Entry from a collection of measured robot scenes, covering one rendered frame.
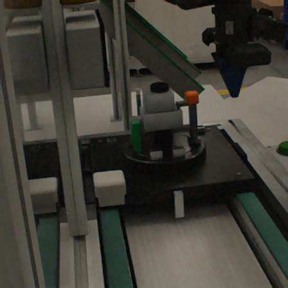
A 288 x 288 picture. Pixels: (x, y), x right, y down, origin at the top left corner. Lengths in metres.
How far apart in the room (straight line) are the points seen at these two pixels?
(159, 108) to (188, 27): 4.22
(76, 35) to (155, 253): 0.33
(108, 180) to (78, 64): 0.25
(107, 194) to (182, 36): 4.33
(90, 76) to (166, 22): 4.44
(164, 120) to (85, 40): 0.31
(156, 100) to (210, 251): 0.25
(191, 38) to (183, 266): 4.44
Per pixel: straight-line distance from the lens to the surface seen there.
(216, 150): 0.96
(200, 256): 0.78
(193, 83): 1.13
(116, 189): 0.83
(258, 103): 1.55
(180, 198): 0.83
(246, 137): 1.04
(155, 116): 0.89
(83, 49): 0.62
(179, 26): 5.08
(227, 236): 0.82
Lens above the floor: 1.35
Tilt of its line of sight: 22 degrees down
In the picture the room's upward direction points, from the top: 4 degrees counter-clockwise
